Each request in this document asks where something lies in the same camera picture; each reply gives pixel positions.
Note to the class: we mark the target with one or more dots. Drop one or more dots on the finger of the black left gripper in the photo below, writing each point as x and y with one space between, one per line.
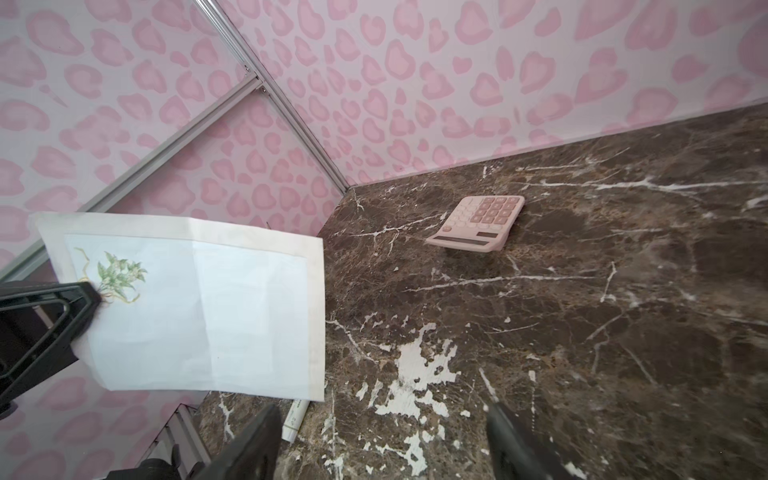
39 323

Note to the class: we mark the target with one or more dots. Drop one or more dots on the white glue stick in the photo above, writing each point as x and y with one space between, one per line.
294 420

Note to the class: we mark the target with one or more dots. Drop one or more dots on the pink calculator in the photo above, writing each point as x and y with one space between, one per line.
479 224

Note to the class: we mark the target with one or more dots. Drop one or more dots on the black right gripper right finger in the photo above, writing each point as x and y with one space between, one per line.
516 454

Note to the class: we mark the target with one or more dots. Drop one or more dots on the white letter paper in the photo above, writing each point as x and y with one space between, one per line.
195 305

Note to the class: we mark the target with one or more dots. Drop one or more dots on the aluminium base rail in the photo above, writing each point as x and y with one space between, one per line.
179 443

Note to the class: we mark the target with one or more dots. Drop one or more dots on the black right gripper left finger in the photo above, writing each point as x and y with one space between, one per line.
253 454

